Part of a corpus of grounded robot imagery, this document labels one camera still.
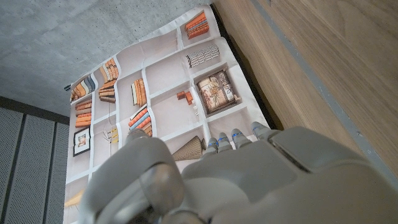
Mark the printed bookshelf backdrop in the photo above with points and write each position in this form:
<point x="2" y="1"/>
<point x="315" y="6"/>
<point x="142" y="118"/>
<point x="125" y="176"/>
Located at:
<point x="171" y="81"/>

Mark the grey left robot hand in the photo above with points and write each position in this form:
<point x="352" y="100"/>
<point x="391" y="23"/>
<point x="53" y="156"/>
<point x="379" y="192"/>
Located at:
<point x="264" y="180"/>

